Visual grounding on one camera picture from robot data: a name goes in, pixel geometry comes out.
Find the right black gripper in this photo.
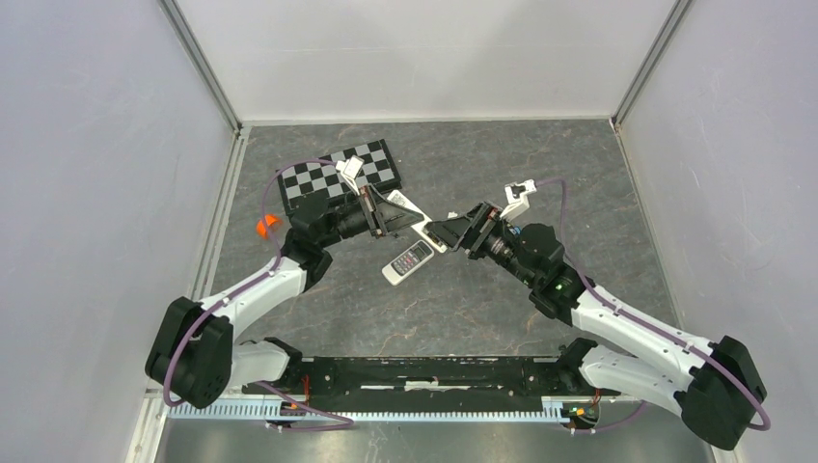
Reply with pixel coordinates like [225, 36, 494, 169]
[425, 201, 536, 287]

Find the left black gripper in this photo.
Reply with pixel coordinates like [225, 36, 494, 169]
[318, 183, 423, 248]

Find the slim white remote control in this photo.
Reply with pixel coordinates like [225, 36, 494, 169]
[387, 190, 449, 254]

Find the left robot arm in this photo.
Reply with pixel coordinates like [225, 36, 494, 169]
[145, 186, 427, 409]

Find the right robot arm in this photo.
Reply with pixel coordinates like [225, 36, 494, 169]
[424, 203, 771, 450]

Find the white remote with buttons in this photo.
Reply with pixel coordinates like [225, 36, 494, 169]
[381, 240, 435, 286]

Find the black white chessboard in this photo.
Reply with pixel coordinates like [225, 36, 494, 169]
[278, 139, 402, 217]

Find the orange plastic cup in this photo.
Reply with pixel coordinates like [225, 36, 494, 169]
[256, 214, 282, 239]

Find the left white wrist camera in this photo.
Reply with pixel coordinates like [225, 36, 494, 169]
[335, 155, 364, 196]

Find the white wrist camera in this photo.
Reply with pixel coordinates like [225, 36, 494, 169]
[335, 155, 364, 196]
[501, 179, 536, 221]

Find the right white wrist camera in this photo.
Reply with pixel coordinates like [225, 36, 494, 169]
[501, 179, 536, 221]

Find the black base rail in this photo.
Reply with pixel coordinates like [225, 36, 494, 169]
[272, 356, 607, 413]

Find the white toothed cable duct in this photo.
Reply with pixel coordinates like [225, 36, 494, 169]
[168, 395, 588, 424]

